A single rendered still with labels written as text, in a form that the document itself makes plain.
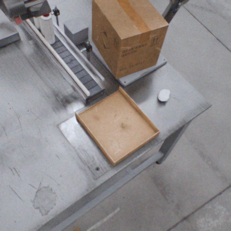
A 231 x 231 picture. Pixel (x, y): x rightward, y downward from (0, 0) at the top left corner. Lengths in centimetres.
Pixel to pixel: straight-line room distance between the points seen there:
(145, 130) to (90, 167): 31
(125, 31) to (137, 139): 47
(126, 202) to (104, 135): 86
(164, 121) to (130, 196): 85
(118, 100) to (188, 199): 105
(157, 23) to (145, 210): 127
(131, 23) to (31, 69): 55
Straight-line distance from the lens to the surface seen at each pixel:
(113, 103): 129
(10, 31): 157
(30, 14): 108
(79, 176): 114
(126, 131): 122
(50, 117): 126
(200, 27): 315
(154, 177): 205
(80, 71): 134
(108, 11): 127
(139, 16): 127
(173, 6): 195
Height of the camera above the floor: 191
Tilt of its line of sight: 59 degrees down
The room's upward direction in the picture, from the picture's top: 9 degrees clockwise
